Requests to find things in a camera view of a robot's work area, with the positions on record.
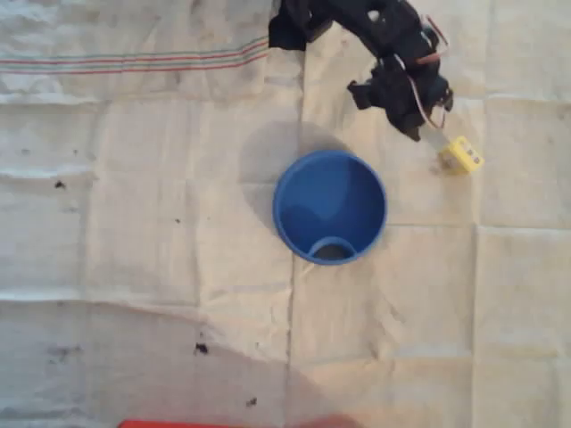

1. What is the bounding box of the small yellow block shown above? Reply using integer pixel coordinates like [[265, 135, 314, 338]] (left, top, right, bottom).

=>
[[437, 136, 486, 177]]

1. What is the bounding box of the blue plastic cup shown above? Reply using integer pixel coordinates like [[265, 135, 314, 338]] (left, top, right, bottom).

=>
[[271, 149, 388, 268]]

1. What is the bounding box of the red object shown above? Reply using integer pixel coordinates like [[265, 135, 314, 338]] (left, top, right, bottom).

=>
[[117, 416, 360, 428]]

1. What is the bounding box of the white cloth with striped border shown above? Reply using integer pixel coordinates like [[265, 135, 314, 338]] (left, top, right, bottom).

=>
[[0, 0, 571, 428]]

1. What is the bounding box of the black gripper camera mount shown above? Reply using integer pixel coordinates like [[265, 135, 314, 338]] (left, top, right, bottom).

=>
[[347, 78, 381, 111]]

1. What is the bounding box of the red white servo cable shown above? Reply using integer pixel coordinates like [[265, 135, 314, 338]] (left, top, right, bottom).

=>
[[398, 14, 451, 132]]

